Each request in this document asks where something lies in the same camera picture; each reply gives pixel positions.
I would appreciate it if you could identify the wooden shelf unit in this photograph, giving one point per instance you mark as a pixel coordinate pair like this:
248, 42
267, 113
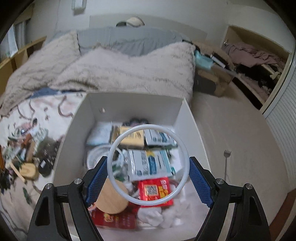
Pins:
10, 65

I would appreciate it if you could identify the white closet door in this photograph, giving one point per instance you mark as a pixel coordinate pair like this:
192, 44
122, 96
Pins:
280, 116

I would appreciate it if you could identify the red printed box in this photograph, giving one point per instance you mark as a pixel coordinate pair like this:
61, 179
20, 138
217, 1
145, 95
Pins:
126, 220

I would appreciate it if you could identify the white storage box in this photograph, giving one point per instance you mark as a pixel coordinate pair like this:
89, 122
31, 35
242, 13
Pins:
173, 113

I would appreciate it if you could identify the grey pillow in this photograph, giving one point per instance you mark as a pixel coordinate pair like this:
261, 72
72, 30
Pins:
128, 40

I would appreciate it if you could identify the red small packet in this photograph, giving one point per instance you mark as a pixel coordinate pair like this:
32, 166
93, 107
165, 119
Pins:
154, 189

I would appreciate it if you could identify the wooden block stand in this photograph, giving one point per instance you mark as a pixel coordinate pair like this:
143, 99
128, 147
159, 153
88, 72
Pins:
29, 171

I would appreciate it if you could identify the white blue sachet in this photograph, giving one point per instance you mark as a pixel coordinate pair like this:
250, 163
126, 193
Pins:
145, 165

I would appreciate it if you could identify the white cap on headboard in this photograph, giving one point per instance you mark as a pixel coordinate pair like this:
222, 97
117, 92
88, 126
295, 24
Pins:
133, 21

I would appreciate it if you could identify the round cork box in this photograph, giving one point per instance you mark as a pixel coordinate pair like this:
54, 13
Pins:
109, 201

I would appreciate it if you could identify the yellow small box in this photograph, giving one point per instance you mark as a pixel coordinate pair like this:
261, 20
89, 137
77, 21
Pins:
134, 141

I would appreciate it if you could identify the white back scratcher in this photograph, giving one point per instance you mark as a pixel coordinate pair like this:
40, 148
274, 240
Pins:
227, 154

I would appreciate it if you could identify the beige fluffy blanket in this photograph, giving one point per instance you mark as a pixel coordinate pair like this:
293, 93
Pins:
59, 65

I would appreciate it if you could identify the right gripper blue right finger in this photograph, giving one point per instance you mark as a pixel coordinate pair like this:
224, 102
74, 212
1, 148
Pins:
198, 176

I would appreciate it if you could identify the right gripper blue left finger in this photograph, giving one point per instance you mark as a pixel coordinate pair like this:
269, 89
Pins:
95, 179

